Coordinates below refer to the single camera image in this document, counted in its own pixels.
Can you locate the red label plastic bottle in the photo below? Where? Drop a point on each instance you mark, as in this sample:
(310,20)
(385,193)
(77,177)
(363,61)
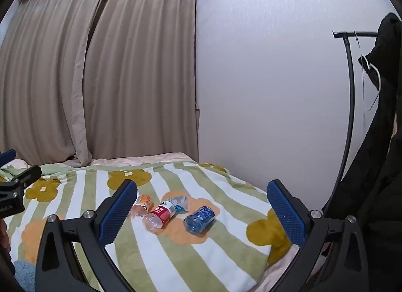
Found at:
(160,215)

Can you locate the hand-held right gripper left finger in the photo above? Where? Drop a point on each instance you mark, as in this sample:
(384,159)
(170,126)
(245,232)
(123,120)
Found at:
(115,215)

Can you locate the green striped flower blanket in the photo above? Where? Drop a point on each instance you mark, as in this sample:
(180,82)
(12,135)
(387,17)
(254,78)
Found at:
(201,257)

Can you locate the person's left hand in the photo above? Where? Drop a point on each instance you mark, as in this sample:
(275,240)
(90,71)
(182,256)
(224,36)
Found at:
(4,235)

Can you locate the clear bottle blue cap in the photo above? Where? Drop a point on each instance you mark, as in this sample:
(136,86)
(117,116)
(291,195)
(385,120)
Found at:
(179,202)

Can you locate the black coat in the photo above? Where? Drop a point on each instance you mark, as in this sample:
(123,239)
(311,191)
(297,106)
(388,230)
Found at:
(377,169)

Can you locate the beige curtain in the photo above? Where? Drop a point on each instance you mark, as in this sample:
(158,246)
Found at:
(40,75)
(141,75)

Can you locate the black clothes rack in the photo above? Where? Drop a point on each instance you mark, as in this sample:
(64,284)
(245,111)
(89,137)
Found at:
(352,91)

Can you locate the orange label small bottle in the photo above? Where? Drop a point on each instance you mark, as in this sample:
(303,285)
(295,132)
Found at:
(143,204)

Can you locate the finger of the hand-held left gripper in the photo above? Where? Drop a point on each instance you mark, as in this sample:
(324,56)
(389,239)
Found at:
(8,156)
(26,176)

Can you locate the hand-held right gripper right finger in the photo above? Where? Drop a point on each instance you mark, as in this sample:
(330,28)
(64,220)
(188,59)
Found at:
(287,213)

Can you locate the blue plastic bottle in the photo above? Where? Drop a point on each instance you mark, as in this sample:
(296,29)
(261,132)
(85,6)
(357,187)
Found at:
(199,219)

